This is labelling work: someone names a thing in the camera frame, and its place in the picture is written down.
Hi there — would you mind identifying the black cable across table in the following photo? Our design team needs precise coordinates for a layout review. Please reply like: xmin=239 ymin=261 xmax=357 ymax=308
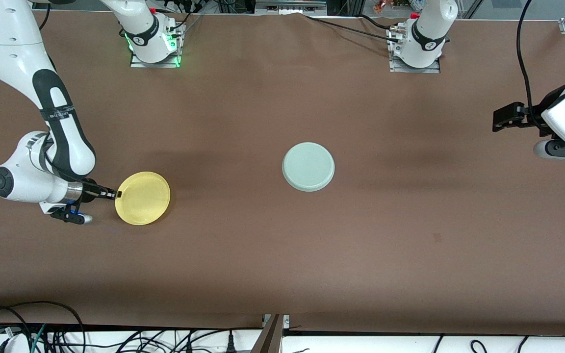
xmin=304 ymin=14 xmax=402 ymax=44

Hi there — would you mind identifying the large looping black cable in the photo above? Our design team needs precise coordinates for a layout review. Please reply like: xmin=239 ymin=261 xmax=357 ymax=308
xmin=0 ymin=300 xmax=87 ymax=353

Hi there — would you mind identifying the pale green round plate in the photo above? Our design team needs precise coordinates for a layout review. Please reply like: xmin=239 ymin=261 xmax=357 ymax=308
xmin=282 ymin=142 xmax=336 ymax=193

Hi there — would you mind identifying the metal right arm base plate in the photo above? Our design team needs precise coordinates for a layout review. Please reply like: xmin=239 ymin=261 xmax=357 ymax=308
xmin=130 ymin=22 xmax=181 ymax=69

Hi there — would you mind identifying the aluminium frame piece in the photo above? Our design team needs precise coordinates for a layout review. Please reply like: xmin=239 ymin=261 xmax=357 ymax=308
xmin=255 ymin=0 xmax=328 ymax=16

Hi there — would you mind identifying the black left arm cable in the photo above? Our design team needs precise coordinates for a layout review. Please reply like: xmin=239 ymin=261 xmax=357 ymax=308
xmin=516 ymin=0 xmax=549 ymax=129

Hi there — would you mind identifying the white device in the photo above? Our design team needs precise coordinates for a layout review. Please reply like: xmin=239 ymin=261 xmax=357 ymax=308
xmin=0 ymin=333 xmax=31 ymax=353

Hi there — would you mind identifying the green cable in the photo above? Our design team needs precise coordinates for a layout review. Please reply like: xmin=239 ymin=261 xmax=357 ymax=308
xmin=29 ymin=324 xmax=48 ymax=353

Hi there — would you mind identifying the metal table bracket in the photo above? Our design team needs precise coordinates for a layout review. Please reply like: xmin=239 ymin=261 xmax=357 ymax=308
xmin=251 ymin=314 xmax=291 ymax=353

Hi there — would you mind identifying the yellow round plate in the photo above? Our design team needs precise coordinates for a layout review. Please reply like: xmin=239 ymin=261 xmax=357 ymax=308
xmin=115 ymin=171 xmax=171 ymax=226

